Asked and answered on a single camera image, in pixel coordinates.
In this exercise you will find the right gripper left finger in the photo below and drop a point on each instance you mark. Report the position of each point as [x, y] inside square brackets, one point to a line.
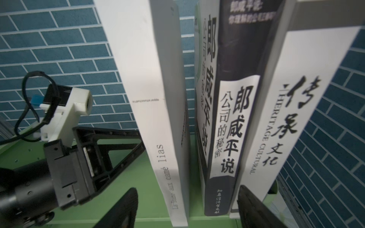
[123, 213]

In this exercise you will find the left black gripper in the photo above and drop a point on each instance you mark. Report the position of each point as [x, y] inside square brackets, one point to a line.
[86, 169]

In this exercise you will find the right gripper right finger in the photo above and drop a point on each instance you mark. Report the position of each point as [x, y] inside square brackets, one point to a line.
[253, 213]

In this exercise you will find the white La Dame aux camelias book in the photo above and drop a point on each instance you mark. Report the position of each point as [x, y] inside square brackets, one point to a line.
[146, 44]

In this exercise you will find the Chinese book with man portrait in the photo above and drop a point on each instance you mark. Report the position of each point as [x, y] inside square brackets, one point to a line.
[233, 41]

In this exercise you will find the large white black-spine book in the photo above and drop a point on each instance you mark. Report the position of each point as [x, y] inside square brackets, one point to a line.
[308, 41]

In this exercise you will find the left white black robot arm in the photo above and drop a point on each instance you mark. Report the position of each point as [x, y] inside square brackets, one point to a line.
[27, 196]

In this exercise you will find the green two-tier shelf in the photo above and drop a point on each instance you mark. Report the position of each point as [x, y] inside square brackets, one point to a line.
[152, 211]

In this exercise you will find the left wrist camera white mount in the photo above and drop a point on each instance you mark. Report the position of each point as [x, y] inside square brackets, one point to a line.
[63, 106]

